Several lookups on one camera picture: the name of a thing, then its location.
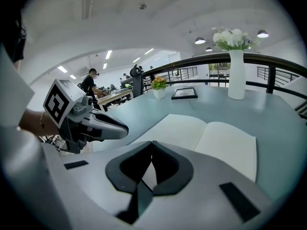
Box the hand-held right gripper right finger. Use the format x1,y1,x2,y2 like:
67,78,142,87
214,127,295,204
143,140,273,225

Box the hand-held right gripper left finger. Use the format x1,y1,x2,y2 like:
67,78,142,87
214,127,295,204
59,140,153,225

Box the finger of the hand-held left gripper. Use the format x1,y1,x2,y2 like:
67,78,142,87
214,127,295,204
92,112,129,128
91,117,130,141

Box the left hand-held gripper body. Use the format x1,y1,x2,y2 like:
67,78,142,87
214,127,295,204
42,79,96,153

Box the grey notebook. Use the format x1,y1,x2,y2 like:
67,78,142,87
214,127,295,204
130,114,258,183

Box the person's left forearm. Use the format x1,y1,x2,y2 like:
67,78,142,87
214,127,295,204
18,109,59,137

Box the light wooden desk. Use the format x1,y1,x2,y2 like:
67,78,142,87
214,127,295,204
97,89,134,112

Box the small potted orange flowers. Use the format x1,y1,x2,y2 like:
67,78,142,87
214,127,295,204
151,75,168,100

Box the group of ceiling light panels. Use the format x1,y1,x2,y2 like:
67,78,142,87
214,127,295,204
57,48,178,80

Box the light blue table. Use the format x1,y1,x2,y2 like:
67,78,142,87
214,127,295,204
92,84,307,201

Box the black metal railing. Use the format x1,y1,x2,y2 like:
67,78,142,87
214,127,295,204
141,52,307,119

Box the white flower bouquet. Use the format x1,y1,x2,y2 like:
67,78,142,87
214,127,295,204
212,27,261,52

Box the black picture frame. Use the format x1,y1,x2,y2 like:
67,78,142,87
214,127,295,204
171,87,199,100

